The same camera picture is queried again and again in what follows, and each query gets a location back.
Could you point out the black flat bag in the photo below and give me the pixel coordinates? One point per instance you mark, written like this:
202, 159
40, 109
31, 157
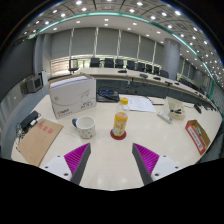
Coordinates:
106, 96

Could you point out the row of black office chairs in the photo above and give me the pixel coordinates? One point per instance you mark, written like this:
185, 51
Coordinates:
108, 62

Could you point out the flat round red coaster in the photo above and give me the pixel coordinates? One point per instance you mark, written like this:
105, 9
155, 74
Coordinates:
115, 136

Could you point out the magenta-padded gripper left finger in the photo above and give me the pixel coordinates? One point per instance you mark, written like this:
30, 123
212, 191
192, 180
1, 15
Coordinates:
75, 158

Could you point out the white remote control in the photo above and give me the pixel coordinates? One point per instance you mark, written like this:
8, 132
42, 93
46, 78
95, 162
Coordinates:
164, 117

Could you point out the white cardboard paper box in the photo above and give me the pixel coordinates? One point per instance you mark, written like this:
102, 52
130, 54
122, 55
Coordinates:
71, 98

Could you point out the white patterned mug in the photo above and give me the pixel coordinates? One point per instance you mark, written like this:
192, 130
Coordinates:
86, 128

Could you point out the group of ceiling lights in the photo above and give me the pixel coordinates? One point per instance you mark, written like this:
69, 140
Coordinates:
78, 2

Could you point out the brown paper envelope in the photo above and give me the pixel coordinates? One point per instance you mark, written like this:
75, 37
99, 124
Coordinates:
38, 141

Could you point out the yellow-capped clear drink bottle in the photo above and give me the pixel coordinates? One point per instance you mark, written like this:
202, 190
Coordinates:
120, 123

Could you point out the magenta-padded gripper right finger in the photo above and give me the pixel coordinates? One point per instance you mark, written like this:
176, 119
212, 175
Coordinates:
148, 158

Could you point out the white open box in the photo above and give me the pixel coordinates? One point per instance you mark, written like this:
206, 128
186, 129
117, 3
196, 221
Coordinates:
173, 105

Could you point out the white paper sheets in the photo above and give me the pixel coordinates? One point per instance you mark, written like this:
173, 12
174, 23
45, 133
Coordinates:
138, 103

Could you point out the black power adapter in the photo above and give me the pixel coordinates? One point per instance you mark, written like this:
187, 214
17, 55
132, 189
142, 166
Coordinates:
28, 120

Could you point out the long curved conference desk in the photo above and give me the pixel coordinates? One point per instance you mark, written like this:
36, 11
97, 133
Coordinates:
110, 71

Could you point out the red and white cardboard box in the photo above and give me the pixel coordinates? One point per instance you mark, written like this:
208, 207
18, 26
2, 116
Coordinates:
194, 135

